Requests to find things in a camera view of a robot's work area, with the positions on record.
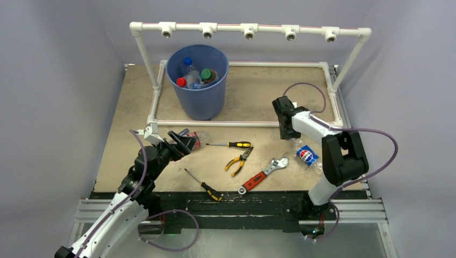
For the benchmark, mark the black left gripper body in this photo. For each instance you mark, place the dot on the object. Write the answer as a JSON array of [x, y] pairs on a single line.
[[172, 152]]

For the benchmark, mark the red cap crushed bottle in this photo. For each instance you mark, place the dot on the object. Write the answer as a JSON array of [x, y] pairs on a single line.
[[202, 137]]

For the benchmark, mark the blue label crushed bottle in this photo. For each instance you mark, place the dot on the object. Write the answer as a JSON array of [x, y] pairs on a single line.
[[196, 86]]

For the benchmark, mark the white label amber bottle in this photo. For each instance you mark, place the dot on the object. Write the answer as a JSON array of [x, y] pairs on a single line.
[[209, 76]]

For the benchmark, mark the red label clear bottle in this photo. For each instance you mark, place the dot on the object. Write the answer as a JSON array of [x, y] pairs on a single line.
[[188, 79]]

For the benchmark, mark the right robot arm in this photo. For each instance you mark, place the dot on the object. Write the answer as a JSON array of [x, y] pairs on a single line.
[[343, 156]]

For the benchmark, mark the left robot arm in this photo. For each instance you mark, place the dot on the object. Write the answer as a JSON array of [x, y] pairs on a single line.
[[134, 201]]

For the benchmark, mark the blue plastic bin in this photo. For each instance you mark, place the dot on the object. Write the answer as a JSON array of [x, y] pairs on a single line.
[[206, 103]]

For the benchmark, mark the yellow black screwdriver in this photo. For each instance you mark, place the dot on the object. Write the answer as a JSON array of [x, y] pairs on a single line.
[[239, 144], [214, 194]]

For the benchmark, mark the red adjustable wrench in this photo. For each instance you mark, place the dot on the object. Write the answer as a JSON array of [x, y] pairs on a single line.
[[254, 181]]

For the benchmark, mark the pepsi label bottle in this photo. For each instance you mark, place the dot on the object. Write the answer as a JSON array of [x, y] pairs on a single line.
[[308, 157]]

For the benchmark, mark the blue handle small screwdriver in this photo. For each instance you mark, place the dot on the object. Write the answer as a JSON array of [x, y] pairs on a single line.
[[183, 132]]

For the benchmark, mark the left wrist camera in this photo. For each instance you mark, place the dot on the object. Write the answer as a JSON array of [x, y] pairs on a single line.
[[151, 133]]

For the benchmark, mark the yellow handle pliers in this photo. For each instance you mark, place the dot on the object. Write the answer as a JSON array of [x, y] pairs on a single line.
[[241, 159]]

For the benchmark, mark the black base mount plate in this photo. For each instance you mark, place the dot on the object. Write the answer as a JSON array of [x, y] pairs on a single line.
[[257, 210]]

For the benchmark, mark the white PVC pipe frame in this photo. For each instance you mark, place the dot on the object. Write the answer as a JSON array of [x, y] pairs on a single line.
[[249, 31]]

